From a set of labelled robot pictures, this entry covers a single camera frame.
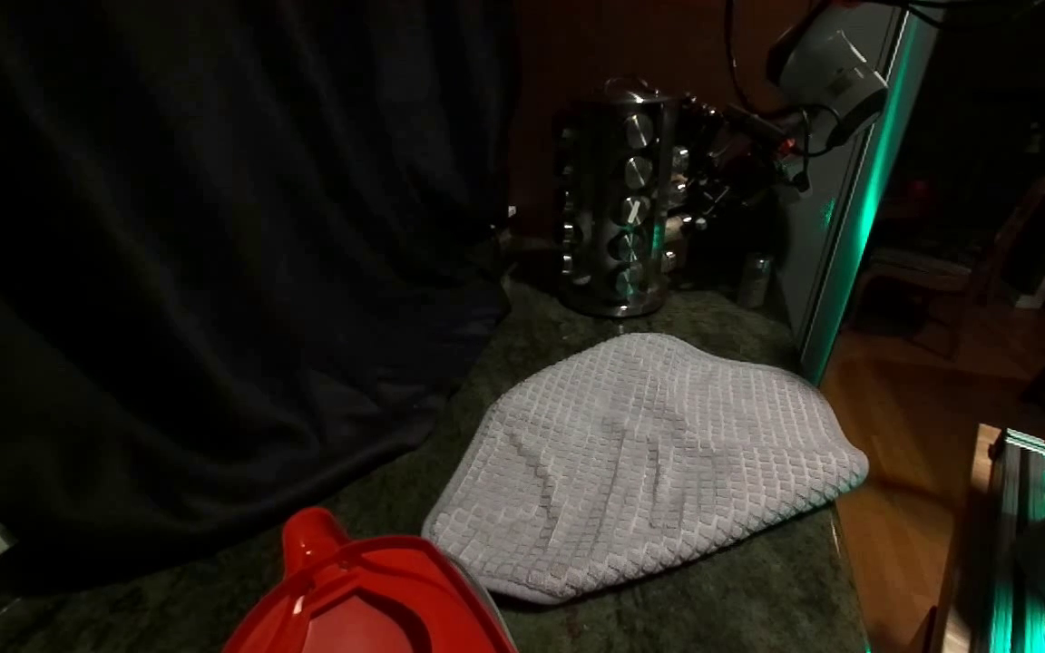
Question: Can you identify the aluminium extrusion robot base frame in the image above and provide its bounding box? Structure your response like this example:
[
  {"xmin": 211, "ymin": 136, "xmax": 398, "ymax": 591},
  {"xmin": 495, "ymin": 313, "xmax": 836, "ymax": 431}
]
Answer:
[{"xmin": 940, "ymin": 419, "xmax": 1045, "ymax": 653}]

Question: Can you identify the black fabric curtain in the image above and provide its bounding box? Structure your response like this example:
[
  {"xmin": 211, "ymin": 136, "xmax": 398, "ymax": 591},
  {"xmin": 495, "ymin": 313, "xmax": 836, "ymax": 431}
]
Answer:
[{"xmin": 0, "ymin": 0, "xmax": 524, "ymax": 579}]

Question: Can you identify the red plastic container lid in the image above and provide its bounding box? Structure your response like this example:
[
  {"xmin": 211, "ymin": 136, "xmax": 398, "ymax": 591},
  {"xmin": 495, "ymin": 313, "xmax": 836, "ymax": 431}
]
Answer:
[{"xmin": 217, "ymin": 505, "xmax": 524, "ymax": 653}]

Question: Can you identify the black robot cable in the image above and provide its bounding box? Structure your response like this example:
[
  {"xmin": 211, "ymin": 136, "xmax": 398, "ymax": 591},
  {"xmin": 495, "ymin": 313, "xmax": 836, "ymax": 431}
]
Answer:
[{"xmin": 719, "ymin": 0, "xmax": 792, "ymax": 118}]

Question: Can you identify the chrome revolving seasoning rack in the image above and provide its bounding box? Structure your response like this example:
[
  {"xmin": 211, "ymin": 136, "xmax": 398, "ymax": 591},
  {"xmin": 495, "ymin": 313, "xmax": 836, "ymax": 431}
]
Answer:
[{"xmin": 549, "ymin": 76, "xmax": 719, "ymax": 321}]

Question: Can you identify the gray waffle-weave towel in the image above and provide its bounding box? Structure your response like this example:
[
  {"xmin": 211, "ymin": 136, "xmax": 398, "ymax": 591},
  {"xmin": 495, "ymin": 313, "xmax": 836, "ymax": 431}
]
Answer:
[{"xmin": 422, "ymin": 331, "xmax": 873, "ymax": 605}]

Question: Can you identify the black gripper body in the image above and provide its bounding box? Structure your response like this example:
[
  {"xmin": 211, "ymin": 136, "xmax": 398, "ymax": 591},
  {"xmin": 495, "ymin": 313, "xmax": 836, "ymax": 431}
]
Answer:
[{"xmin": 705, "ymin": 100, "xmax": 814, "ymax": 211}]

